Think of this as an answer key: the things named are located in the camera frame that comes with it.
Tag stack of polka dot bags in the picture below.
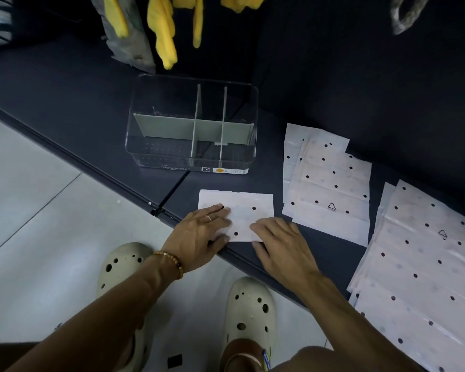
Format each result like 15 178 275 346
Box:
347 180 465 372

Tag dark blue sofa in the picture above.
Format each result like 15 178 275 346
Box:
0 0 465 372

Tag pink bags row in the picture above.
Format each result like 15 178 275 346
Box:
282 122 373 247

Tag clear plastic organizer box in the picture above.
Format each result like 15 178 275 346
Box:
125 73 259 176

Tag cream clog shoe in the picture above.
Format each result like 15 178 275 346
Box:
97 242 156 372
216 276 276 372

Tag person's right hand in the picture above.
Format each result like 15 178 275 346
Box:
249 216 320 295

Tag cream left clog shoe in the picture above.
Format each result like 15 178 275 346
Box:
97 242 156 372

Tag person's left forearm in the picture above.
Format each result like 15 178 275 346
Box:
6 255 183 372

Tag person's right leg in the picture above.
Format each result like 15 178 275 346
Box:
219 338 373 372

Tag grey plush toy yellow feet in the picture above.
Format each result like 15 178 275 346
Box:
100 0 270 70

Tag person's left hand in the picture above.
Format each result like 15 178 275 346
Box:
161 204 233 274

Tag person's right forearm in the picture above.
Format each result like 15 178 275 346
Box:
294 271 423 372

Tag cream right clog shoe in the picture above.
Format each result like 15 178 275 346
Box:
216 276 276 372

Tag brown bead bracelet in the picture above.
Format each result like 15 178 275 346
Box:
153 250 185 280

